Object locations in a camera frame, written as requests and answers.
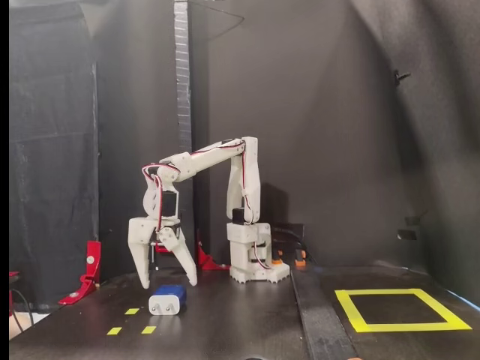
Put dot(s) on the blue white charger block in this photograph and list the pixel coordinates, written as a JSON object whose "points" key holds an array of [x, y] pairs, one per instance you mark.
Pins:
{"points": [[165, 305]]}

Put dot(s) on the black fabric panel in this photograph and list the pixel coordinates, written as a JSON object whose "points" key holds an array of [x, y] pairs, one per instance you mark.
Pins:
{"points": [[52, 150]]}

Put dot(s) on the black upright foam post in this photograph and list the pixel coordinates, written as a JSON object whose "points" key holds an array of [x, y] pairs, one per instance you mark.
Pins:
{"points": [[184, 75]]}

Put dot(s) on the red screw clamp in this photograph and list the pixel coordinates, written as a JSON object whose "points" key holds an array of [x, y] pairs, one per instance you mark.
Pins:
{"points": [[162, 249]]}

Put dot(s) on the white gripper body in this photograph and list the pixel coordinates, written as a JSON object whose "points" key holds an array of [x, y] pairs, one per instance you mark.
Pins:
{"points": [[139, 229]]}

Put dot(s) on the red clamp piece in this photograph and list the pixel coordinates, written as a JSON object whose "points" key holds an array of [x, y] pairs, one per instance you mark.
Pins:
{"points": [[13, 274]]}

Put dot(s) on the black clip on backdrop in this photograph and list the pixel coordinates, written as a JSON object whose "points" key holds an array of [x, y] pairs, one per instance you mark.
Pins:
{"points": [[400, 77]]}

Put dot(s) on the small yellow tape marker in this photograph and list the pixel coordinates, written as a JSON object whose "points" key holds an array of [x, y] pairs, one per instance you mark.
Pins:
{"points": [[114, 330], [132, 311], [148, 330]]}

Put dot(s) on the black tape piece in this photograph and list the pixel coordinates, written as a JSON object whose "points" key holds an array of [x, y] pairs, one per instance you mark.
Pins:
{"points": [[407, 234], [412, 220]]}

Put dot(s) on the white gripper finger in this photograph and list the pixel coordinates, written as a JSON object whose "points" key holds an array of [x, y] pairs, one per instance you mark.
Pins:
{"points": [[141, 262], [180, 251]]}

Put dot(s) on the yellow tape square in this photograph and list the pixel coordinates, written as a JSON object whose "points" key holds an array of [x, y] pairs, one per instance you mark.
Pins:
{"points": [[408, 327]]}

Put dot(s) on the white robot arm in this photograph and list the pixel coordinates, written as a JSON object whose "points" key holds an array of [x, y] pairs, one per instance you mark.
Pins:
{"points": [[210, 155]]}

